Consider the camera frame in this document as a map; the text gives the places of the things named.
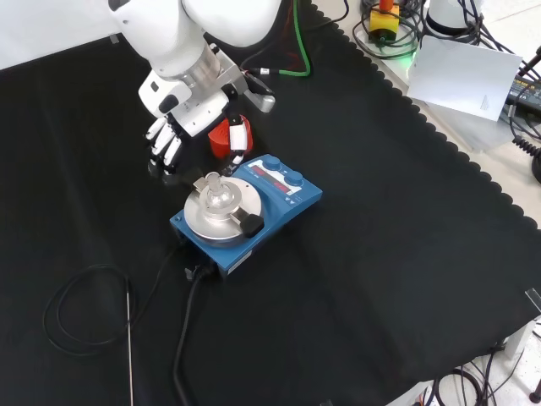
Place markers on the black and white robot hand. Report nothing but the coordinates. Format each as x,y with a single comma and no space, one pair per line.
194,110

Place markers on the clear round-bottom glass flask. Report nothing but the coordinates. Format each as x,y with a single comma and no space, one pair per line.
217,199

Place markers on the blue heater with steel plate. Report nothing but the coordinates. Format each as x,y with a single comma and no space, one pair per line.
274,203

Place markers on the yellow stop button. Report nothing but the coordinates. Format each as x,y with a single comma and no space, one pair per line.
384,21

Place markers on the black bench cloth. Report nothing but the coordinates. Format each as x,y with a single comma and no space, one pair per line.
380,254

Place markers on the thin metal probe rod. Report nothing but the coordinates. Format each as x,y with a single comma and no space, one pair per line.
130,338

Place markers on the pale board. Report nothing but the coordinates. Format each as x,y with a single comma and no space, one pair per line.
460,76

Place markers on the black power adapter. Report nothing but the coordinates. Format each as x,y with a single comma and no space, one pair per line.
526,91

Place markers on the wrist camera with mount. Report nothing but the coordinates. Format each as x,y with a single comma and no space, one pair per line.
263,99

